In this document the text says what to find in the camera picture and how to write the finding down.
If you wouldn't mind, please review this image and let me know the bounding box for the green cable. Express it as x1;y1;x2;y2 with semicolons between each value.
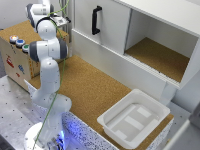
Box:
32;0;72;150

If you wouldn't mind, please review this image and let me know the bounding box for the black door handle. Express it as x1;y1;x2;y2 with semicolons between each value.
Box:
91;5;103;36

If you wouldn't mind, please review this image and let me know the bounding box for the blue button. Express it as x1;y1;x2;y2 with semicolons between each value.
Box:
15;38;26;48

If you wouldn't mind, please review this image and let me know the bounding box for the red button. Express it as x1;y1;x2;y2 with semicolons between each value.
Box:
8;34;19;44

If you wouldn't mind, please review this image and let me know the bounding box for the white sliding door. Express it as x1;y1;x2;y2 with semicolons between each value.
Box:
73;0;133;56

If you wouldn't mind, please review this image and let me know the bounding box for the green button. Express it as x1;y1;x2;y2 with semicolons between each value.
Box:
21;43;31;54

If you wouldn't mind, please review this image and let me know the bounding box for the wooden drawer box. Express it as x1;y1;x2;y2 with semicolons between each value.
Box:
0;20;71;92

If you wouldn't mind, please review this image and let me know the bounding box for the white plastic box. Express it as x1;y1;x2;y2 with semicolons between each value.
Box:
96;88;172;150

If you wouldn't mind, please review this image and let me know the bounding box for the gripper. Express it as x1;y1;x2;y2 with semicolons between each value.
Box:
53;15;72;28

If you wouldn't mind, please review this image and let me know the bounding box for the white cabinet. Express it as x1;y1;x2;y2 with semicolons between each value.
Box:
70;0;200;108

